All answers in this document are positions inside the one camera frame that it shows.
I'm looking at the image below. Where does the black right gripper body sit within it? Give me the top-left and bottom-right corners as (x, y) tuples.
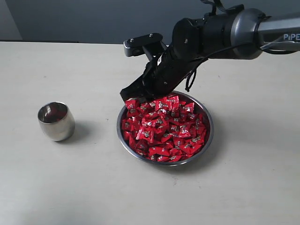
(142, 45), (197, 98)

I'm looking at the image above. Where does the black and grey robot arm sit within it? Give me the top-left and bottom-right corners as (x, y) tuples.
(120, 6), (300, 101)

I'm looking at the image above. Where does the steel bowl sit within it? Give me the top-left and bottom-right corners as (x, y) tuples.
(116, 89), (215, 167)

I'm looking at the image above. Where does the pile of red wrapped candies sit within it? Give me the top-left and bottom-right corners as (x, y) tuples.
(121, 94), (207, 163)

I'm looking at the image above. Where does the stainless steel cup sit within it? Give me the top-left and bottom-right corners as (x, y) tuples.
(37, 102), (75, 142)

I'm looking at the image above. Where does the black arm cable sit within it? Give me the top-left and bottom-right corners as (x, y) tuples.
(184, 0), (300, 92)

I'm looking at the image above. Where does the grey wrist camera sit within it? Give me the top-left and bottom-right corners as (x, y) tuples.
(123, 33), (167, 61)

